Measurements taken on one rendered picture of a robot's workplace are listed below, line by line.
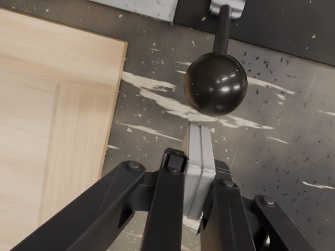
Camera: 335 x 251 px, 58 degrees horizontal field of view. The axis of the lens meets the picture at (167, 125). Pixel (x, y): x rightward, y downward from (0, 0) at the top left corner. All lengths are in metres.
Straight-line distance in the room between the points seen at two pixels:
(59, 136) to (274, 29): 0.24
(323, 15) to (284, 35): 0.03
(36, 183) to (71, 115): 0.10
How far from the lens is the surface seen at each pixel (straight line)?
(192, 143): 0.17
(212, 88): 0.17
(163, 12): 0.28
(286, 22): 0.28
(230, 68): 0.17
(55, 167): 0.37
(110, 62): 0.32
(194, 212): 0.16
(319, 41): 0.29
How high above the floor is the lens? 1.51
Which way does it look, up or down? 34 degrees down
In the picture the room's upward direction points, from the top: 118 degrees clockwise
